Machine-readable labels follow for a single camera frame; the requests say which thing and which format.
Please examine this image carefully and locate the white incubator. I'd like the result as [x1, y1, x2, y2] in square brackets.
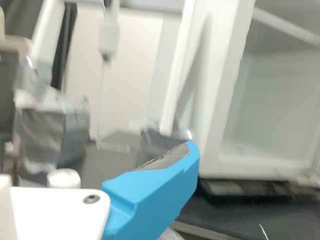
[194, 0, 320, 187]

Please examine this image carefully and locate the pipette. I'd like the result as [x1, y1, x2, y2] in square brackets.
[97, 0, 121, 151]

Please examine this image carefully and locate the small bottle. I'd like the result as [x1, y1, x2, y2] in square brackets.
[46, 168, 81, 190]

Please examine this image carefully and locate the black tray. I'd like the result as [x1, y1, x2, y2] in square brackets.
[198, 174, 320, 205]

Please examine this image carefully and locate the white pipette stand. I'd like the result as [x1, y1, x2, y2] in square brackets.
[13, 0, 213, 176]

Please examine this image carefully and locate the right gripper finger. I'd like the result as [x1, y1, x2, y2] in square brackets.
[101, 140, 201, 240]

